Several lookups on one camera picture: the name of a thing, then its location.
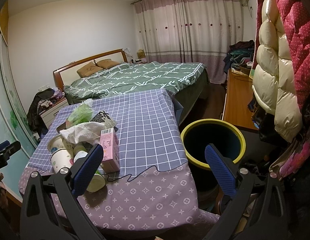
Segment blue checked tablecloth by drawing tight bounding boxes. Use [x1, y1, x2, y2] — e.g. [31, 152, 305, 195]
[28, 88, 188, 183]

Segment pink strawberry milk carton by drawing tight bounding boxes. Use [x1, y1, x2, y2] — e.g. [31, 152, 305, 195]
[100, 128, 120, 173]

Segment white yogurt cup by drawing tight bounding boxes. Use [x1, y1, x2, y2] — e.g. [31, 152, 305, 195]
[47, 134, 72, 153]

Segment white nightstand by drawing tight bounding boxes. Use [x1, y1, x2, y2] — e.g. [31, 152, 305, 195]
[40, 98, 69, 129]

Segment yellow rimmed trash bin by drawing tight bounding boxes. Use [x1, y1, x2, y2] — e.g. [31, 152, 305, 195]
[180, 119, 246, 170]

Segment black cable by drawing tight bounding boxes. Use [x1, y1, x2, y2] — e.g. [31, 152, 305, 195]
[101, 165, 158, 183]

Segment black white patterned box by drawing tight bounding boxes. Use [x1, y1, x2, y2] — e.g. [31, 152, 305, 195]
[91, 111, 118, 132]

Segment sliding wardrobe door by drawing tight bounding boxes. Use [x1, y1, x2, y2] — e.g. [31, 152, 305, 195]
[0, 31, 38, 198]

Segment yellow tissue box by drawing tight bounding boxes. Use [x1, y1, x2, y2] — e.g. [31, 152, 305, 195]
[137, 49, 146, 59]

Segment purple patterned cloth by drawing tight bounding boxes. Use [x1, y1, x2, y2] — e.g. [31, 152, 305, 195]
[19, 163, 220, 231]

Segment brown pillow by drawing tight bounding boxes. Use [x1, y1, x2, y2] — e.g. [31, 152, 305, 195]
[96, 59, 120, 69]
[77, 62, 103, 78]

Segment green plastic bag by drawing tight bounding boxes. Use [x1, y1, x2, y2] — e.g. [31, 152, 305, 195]
[66, 99, 94, 129]

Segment brown pillow left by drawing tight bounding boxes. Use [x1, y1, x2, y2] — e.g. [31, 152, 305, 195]
[77, 62, 103, 78]

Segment cream puffer jacket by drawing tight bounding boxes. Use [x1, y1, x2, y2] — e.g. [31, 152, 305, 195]
[252, 0, 302, 142]

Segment wooden desk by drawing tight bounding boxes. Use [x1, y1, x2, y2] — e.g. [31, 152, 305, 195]
[222, 69, 258, 132]

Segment brown pillow right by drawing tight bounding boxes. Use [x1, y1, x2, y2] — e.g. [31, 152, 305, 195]
[96, 59, 120, 69]

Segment pink white curtain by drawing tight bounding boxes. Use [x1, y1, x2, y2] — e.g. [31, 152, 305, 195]
[133, 0, 244, 83]

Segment paper cup with leaves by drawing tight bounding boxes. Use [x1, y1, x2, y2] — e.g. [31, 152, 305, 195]
[51, 148, 73, 173]

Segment wooden bed headboard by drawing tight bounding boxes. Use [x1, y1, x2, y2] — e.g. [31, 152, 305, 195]
[53, 49, 128, 91]

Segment white paper tissue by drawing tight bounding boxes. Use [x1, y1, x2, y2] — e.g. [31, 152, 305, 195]
[59, 122, 106, 145]

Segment white green drink bottle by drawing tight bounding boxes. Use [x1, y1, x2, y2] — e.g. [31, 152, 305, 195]
[73, 144, 106, 193]

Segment dark clothes on nightstand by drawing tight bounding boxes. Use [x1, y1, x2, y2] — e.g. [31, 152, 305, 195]
[27, 87, 64, 135]

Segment red dotted quilted coat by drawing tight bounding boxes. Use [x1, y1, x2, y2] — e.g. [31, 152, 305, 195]
[255, 0, 310, 111]

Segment pile of clothes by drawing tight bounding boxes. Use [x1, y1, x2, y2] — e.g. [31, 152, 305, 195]
[223, 40, 255, 74]

